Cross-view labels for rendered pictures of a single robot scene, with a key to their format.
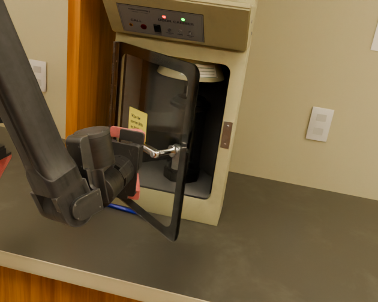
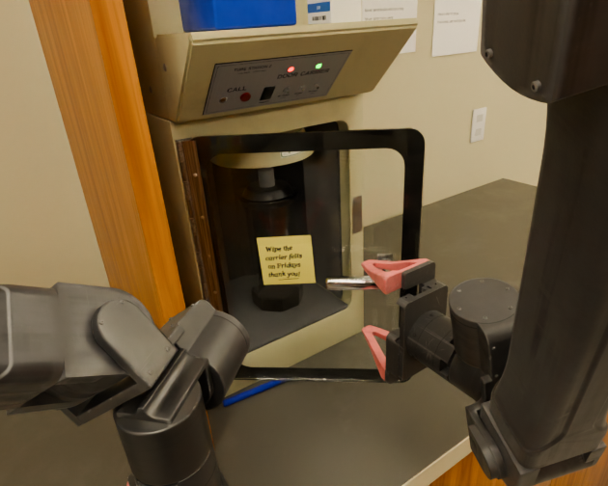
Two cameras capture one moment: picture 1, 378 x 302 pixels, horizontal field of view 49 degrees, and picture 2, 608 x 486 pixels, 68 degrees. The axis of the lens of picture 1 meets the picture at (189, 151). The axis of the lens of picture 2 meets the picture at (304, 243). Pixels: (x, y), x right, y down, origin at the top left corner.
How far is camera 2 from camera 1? 68 cm
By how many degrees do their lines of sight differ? 38
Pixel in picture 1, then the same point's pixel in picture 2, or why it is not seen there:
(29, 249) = not seen: outside the picture
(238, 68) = (357, 118)
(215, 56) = (328, 111)
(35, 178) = (576, 442)
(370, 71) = not seen: hidden behind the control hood
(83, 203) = not seen: hidden behind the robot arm
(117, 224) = (286, 415)
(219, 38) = (352, 81)
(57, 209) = (593, 458)
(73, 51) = (148, 187)
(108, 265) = (374, 473)
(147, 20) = (258, 84)
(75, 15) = (135, 112)
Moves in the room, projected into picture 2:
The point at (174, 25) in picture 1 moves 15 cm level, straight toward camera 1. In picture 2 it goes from (299, 79) to (399, 83)
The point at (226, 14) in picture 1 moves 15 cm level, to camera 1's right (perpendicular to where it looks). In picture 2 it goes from (384, 40) to (447, 33)
